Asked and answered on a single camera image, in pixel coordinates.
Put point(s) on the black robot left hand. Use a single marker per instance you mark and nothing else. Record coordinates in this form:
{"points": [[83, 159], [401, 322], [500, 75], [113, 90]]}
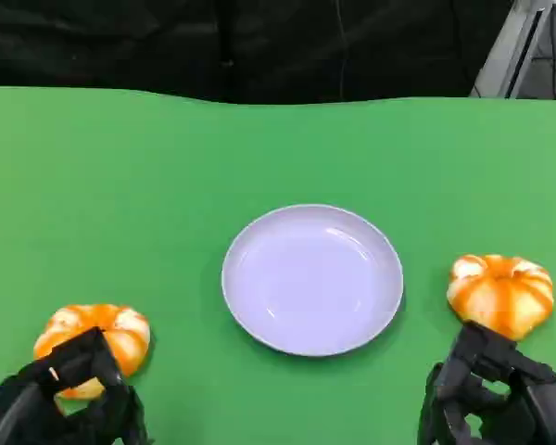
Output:
{"points": [[14, 408]]}

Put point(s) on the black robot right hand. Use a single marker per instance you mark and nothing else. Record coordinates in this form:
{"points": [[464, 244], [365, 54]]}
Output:
{"points": [[544, 408]]}

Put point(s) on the orange white toy bread roll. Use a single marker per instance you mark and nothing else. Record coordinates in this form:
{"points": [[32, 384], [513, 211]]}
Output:
{"points": [[122, 331], [502, 292]]}

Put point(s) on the lilac plate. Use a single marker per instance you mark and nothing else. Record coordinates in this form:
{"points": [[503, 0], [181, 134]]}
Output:
{"points": [[312, 283]]}

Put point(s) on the green table cloth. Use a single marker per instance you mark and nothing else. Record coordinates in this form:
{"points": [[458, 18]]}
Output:
{"points": [[167, 185]]}

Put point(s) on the black backdrop curtain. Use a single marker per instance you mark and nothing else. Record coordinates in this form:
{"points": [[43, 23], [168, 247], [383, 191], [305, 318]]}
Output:
{"points": [[213, 41]]}

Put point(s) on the grey metal frame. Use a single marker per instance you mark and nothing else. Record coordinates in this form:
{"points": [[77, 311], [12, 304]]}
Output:
{"points": [[514, 46]]}

